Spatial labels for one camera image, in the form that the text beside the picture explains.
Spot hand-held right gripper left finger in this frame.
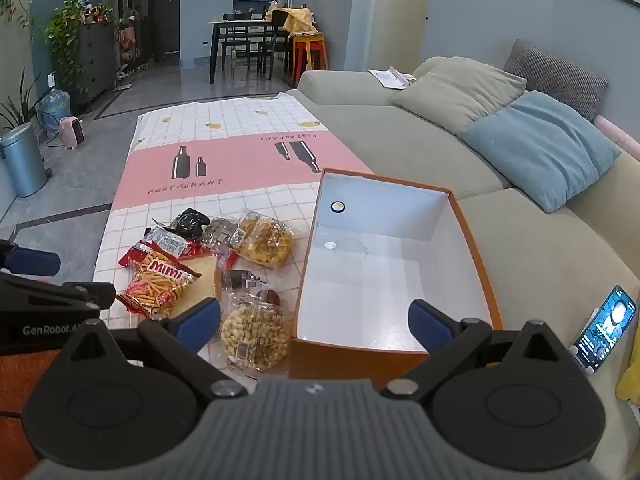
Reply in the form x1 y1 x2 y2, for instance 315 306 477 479
60 298 249 401

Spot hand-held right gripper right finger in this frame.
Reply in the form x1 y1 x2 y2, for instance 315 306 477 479
380 298 576 401

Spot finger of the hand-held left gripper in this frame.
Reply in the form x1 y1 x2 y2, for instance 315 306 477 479
0 240 62 277
0 274 117 312

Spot bread slice packet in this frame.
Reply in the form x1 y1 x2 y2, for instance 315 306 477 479
170 255 222 319

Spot peanut packet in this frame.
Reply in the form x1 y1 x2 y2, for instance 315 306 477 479
220 292 294 374

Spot dark pastry packet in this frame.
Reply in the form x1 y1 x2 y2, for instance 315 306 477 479
222 269 282 307

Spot red striped snack packet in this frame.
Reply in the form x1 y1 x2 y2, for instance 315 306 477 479
116 240 203 319

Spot orange cardboard box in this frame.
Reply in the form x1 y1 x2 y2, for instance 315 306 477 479
287 167 504 382

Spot red white snack packet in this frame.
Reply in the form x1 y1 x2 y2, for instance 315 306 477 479
145 225 239 272

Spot grey green snack packet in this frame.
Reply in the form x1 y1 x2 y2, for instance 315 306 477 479
202 216 242 249

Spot black snack packet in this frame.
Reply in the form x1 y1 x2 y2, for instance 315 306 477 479
167 208 214 239

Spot yellow crispy snack packet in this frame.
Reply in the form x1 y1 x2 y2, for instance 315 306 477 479
232 210 296 269

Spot grey pedal bin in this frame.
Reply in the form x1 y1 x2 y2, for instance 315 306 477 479
0 122 51 199

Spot pink heater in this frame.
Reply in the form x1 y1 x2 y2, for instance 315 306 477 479
59 116 86 151

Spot tall leafy potted plant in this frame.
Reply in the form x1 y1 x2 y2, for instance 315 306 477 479
0 67 42 132

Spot pink white printed tablecloth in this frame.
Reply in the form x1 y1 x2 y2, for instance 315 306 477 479
92 92 377 343

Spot smartphone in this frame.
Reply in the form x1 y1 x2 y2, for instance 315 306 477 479
572 285 639 374

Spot beige sofa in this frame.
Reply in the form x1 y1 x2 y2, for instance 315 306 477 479
297 56 640 480

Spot yellow fabric item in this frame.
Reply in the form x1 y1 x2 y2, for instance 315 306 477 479
616 360 640 402

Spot blue cushion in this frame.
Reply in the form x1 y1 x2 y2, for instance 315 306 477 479
460 91 624 214

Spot dark grey cabinet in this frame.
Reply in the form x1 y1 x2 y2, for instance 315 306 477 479
75 22 119 107

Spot trailing green plant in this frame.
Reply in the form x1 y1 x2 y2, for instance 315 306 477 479
44 0 84 92

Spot beige cushion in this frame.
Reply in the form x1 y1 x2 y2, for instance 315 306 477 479
390 60 529 136

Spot cluttered display shelf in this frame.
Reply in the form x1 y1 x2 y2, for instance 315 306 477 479
117 10 149 75

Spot papers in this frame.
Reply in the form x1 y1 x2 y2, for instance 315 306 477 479
368 67 416 90

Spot pink cushion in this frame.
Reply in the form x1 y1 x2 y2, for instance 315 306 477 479
594 115 640 162

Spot dark door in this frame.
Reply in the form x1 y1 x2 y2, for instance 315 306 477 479
150 0 182 62

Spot grey cushion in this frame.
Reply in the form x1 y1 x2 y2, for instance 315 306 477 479
502 39 611 122

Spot black dining chair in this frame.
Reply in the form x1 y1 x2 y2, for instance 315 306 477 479
220 12 252 74
257 10 292 82

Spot red stool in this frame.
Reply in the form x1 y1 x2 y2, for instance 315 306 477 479
291 40 330 72

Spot black dining table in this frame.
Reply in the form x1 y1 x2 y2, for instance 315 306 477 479
207 17 292 84

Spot yellow cloth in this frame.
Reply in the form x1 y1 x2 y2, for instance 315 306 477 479
265 6 319 37

